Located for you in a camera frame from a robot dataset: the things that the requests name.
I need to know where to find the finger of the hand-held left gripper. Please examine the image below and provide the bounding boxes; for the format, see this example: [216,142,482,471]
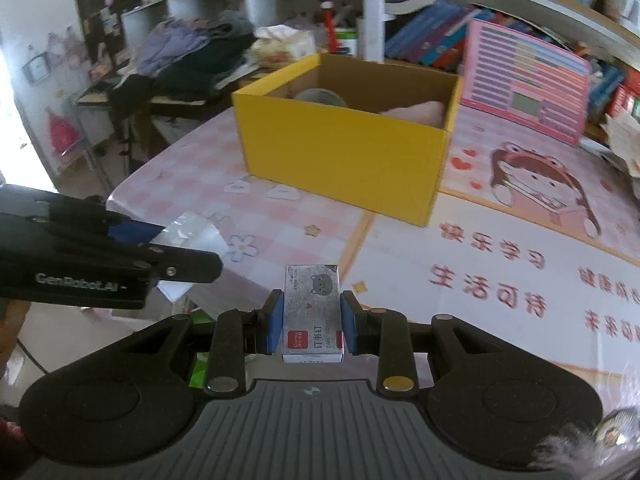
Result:
[100,244,224,284]
[0,185,166,247]

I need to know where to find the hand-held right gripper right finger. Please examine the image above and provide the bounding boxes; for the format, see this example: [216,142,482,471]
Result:
[340,289,578,399]

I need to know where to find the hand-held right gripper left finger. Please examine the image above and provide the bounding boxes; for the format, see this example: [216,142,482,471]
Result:
[47,289,286,399]

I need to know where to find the clear plastic wrapper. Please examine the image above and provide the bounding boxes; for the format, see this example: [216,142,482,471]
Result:
[150,211,228,261]

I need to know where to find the grey staple box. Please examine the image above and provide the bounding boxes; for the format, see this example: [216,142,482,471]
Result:
[281,263,345,363]

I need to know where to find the yellow cardboard box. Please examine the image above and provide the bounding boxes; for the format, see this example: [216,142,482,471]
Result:
[231,52,463,227]

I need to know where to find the grey tape roll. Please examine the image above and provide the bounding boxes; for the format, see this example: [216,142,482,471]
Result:
[292,87,348,108]

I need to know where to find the pink plush toy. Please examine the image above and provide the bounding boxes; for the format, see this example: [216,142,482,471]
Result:
[376,100,446,129]

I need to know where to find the person's left hand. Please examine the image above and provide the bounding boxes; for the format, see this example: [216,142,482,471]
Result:
[0,300,32,363]

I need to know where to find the pink checkered tablecloth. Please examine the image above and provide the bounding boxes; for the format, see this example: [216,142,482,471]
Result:
[105,100,640,461]

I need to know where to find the dark side table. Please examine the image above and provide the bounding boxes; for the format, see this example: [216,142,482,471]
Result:
[75,80,236,171]

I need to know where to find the pile of clothes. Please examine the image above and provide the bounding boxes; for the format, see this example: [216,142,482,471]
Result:
[107,10,257,106]

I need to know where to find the soft tissue pack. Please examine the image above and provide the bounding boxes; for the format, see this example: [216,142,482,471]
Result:
[248,25,317,68]

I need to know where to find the green and white box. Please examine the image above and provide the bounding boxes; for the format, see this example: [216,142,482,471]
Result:
[334,27,359,57]

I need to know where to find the row of leaning books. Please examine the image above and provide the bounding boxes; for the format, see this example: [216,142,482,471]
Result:
[385,0,481,71]

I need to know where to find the pink button learning tablet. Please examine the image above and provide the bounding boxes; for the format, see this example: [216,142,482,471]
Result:
[460,20,592,147]

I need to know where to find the white bookshelf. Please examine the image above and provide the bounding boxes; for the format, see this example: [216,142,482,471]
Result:
[120,0,640,76]

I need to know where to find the open white book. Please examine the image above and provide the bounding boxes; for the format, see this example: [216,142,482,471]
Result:
[382,0,441,23]

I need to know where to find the pile of papers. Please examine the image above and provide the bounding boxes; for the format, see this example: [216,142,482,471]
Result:
[597,110,640,178]

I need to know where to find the stack of thin blue books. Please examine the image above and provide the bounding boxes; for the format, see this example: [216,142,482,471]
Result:
[585,57,628,121]

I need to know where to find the red book box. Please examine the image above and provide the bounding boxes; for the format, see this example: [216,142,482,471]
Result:
[612,67,640,117]

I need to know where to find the red wall ornament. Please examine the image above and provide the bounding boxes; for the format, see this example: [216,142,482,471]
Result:
[46,107,83,161]

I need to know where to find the small framed wall picture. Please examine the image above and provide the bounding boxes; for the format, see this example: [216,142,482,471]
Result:
[22,55,51,83]

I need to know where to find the grey fluffy keychain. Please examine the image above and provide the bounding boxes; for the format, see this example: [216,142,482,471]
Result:
[532,407,640,480]

